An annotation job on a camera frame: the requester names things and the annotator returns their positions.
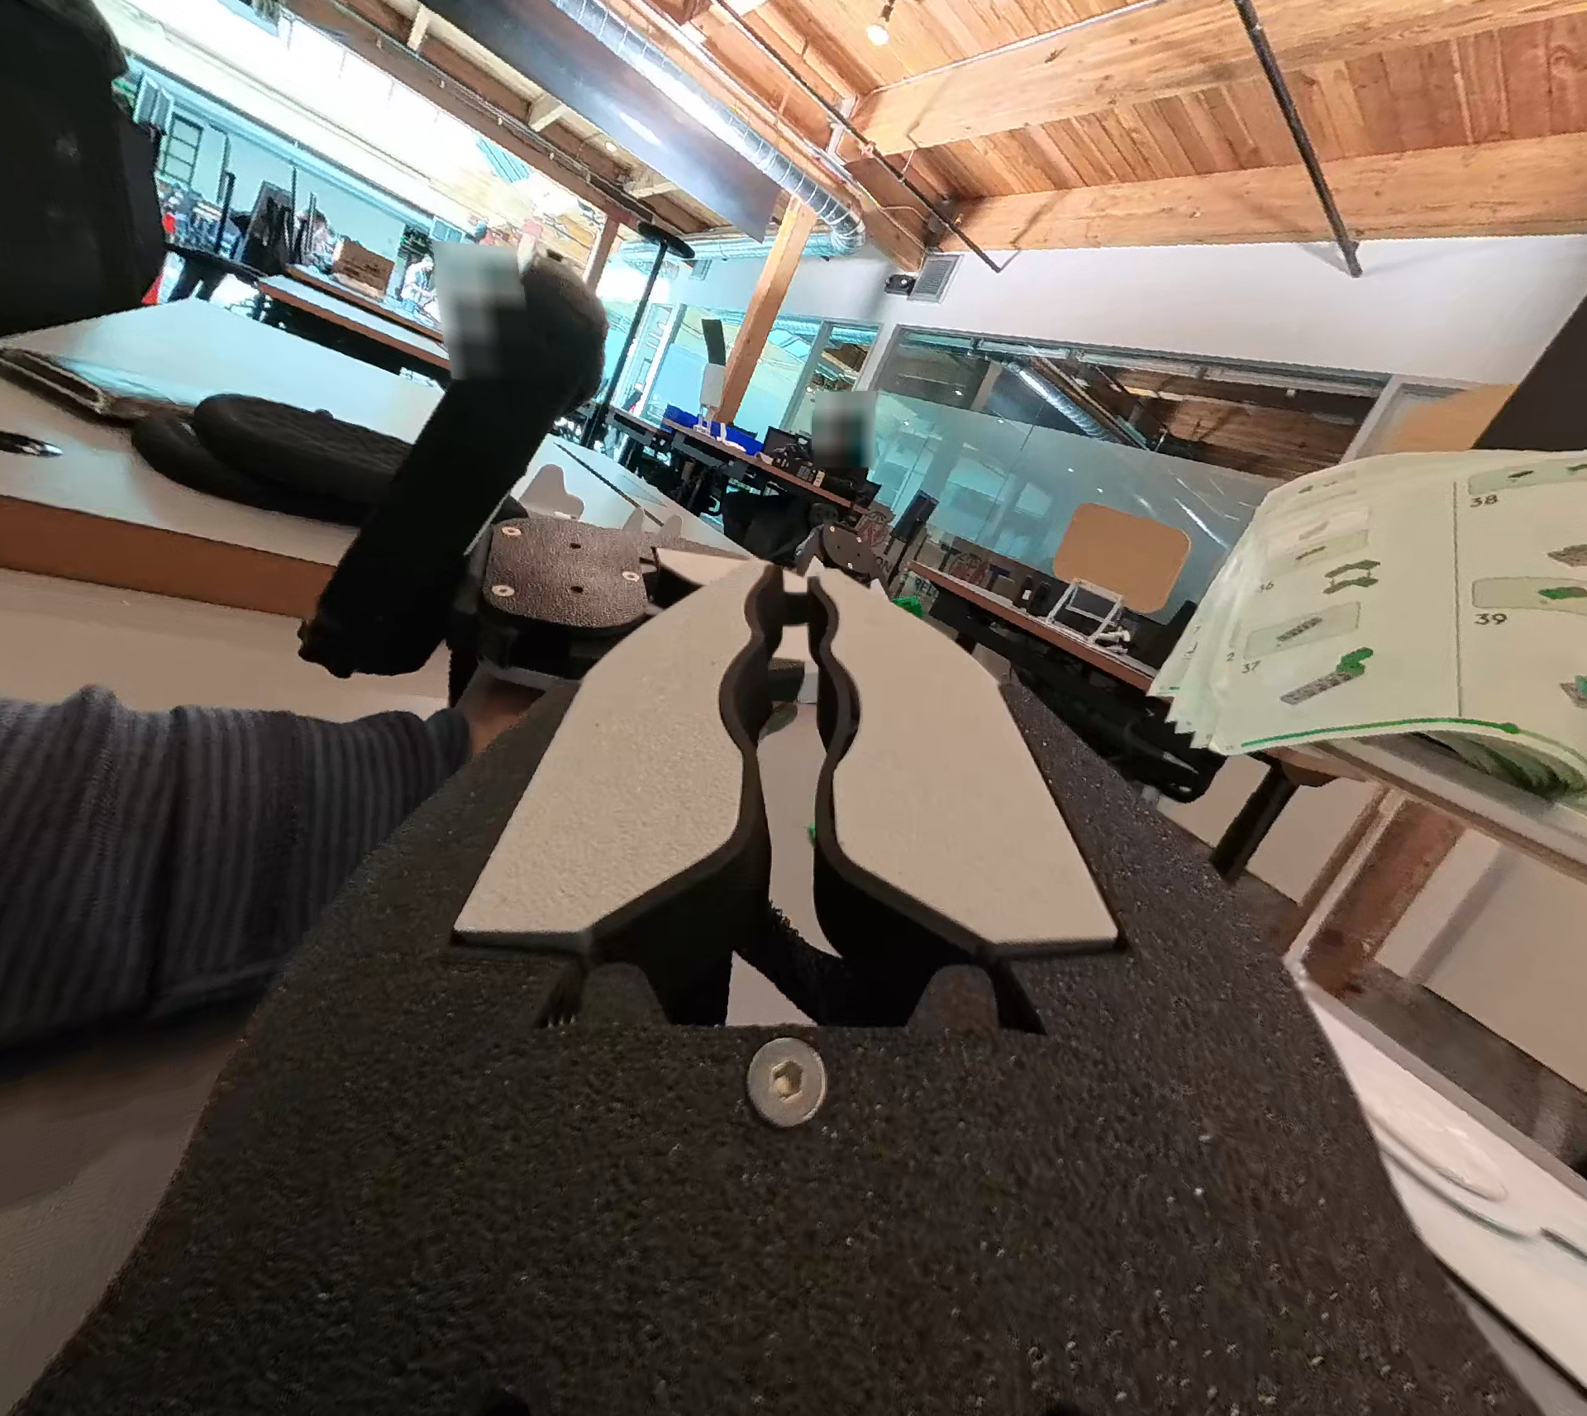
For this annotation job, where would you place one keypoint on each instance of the spare hand-held gripper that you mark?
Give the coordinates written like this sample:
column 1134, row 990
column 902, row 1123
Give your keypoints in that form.
column 844, row 547

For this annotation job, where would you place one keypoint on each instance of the black flat case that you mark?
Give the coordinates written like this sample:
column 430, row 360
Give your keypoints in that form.
column 76, row 385

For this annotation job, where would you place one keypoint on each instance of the black pen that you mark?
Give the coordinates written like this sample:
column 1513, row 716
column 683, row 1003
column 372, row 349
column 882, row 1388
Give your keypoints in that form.
column 25, row 444

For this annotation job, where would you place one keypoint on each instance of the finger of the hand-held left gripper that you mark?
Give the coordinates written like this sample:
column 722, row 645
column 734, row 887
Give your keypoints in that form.
column 694, row 566

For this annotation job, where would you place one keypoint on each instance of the slim wooden post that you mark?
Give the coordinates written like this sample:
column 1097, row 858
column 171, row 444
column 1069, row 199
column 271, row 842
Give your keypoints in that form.
column 769, row 313

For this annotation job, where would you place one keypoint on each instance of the black hanging ceiling panel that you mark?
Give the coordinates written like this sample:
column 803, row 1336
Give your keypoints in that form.
column 559, row 40

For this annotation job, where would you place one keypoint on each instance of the ceiling track spotlight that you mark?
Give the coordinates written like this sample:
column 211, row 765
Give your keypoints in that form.
column 882, row 27

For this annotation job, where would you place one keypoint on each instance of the row of blue bins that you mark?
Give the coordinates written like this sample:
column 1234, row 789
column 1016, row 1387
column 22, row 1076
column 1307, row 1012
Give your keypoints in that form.
column 713, row 431

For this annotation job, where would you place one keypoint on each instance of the white wall vent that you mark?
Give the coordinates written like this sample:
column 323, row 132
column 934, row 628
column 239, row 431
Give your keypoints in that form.
column 936, row 278

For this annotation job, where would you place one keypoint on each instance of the green brick instruction booklet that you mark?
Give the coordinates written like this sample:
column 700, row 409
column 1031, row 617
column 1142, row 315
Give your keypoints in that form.
column 1365, row 598

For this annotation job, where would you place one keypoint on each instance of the long wooden table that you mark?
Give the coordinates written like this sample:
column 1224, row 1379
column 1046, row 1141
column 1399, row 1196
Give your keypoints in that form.
column 348, row 315

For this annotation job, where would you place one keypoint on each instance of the brown-top office desk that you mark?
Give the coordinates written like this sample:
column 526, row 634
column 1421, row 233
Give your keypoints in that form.
column 1067, row 636

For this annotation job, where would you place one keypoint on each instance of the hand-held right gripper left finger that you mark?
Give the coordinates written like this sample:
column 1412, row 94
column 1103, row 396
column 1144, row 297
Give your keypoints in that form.
column 621, row 783

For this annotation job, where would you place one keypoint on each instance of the person's left forearm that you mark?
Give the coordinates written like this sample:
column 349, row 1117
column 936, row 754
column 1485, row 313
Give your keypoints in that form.
column 186, row 845

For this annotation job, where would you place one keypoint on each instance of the white wood-edged desk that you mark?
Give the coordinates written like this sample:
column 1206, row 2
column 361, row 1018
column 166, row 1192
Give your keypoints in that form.
column 248, row 349

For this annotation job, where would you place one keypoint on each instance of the black office chair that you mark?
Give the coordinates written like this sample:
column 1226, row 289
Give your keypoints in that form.
column 1116, row 722

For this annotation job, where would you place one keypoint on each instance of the white plastic finger part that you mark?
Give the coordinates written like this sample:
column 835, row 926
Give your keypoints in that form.
column 552, row 493
column 651, row 523

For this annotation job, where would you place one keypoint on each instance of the white book stand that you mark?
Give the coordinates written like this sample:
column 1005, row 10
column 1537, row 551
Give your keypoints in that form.
column 1489, row 1255

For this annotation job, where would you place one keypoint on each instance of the thin black ceiling conduit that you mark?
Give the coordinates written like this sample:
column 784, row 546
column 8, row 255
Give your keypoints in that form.
column 868, row 145

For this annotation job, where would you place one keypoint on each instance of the tan board book stand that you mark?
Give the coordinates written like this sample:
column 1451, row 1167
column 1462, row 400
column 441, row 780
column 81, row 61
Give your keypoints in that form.
column 1123, row 561

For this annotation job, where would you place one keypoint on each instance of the black floor lamp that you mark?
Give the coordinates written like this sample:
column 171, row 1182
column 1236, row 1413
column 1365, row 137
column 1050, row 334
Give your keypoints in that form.
column 651, row 240

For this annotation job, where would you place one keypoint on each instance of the grey desk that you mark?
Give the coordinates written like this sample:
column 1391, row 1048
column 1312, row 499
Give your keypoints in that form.
column 125, row 641

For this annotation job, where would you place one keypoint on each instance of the thick wooden post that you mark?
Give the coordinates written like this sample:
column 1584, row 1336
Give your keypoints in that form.
column 1389, row 896

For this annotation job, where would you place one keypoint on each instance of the glass partition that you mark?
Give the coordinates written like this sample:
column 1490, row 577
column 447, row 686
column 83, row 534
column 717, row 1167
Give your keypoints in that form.
column 1116, row 474

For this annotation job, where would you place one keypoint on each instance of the thick black ceiling pipe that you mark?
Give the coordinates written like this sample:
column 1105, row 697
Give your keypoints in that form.
column 1266, row 53

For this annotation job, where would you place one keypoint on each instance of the brown cardboard box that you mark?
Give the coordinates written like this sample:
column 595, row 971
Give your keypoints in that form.
column 364, row 270

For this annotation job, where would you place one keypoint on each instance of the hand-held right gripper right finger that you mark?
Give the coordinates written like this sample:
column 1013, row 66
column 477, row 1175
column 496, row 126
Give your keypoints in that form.
column 955, row 797

